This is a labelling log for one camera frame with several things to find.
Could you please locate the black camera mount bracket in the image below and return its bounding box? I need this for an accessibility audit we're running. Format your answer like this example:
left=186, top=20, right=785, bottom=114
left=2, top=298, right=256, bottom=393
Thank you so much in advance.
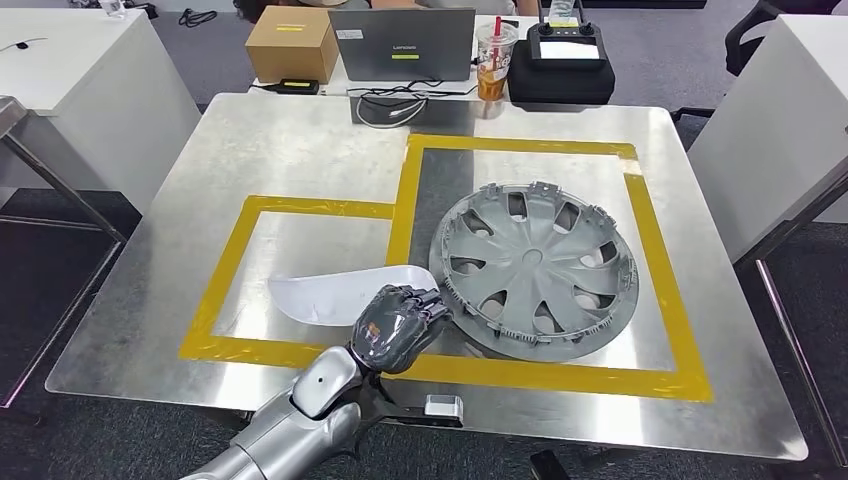
left=360, top=387, right=465, bottom=460

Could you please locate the grey laptop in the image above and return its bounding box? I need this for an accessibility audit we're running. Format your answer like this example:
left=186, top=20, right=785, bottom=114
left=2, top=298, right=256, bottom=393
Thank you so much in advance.
left=327, top=7, right=477, bottom=83

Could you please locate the brown cardboard box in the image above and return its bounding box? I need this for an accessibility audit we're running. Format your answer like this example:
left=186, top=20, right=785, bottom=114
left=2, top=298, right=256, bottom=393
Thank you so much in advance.
left=245, top=5, right=340, bottom=85

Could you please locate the wide yellow tape outline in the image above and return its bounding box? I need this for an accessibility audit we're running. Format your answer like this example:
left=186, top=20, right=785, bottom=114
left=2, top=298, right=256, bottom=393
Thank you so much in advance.
left=178, top=132, right=715, bottom=404

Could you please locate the thin black cable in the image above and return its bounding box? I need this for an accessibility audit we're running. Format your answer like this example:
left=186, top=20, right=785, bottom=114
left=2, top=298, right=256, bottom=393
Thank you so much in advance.
left=0, top=36, right=50, bottom=54

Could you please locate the steel table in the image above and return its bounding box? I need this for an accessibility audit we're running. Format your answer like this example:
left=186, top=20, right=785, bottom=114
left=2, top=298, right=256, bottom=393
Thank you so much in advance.
left=731, top=155, right=848, bottom=470
left=0, top=95, right=128, bottom=410

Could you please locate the black power adapter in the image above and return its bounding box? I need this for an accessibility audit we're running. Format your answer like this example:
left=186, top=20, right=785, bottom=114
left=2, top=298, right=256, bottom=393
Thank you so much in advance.
left=273, top=78, right=321, bottom=97

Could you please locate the black cable bundle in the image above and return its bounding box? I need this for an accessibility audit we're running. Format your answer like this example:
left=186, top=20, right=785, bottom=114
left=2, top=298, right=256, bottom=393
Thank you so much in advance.
left=251, top=78, right=480, bottom=102

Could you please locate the plastic drink cup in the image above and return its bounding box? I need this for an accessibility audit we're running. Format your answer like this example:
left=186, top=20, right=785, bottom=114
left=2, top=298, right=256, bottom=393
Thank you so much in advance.
left=474, top=16, right=521, bottom=103

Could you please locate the black carrying case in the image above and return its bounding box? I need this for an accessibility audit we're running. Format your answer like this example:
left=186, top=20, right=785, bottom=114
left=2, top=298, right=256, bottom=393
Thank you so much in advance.
left=506, top=39, right=617, bottom=107

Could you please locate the steel workbench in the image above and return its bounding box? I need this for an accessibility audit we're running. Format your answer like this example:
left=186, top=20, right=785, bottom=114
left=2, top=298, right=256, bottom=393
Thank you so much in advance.
left=44, top=92, right=810, bottom=465

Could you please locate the black office chair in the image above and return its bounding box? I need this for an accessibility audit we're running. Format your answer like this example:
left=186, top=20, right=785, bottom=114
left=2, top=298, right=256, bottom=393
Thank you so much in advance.
left=670, top=0, right=843, bottom=125

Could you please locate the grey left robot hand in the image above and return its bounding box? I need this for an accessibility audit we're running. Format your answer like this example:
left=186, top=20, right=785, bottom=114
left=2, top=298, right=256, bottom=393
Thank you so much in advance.
left=349, top=284, right=453, bottom=376

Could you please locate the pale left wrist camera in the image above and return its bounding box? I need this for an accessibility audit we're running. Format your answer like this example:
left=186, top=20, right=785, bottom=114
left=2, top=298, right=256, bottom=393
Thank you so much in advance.
left=423, top=394, right=465, bottom=427

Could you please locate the white cable coil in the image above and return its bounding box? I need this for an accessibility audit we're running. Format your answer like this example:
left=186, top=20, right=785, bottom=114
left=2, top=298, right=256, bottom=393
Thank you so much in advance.
left=355, top=97, right=430, bottom=130

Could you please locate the black remote controller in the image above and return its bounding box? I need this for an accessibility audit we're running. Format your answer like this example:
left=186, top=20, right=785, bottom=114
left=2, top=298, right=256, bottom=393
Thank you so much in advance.
left=526, top=0, right=609, bottom=72

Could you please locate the white plastic part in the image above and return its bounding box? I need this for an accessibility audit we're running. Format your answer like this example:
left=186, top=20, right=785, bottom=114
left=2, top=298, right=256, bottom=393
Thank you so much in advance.
left=268, top=264, right=440, bottom=328

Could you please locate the grey wheel cover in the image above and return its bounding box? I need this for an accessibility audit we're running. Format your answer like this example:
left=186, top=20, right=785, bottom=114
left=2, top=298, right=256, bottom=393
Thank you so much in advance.
left=428, top=180, right=641, bottom=364

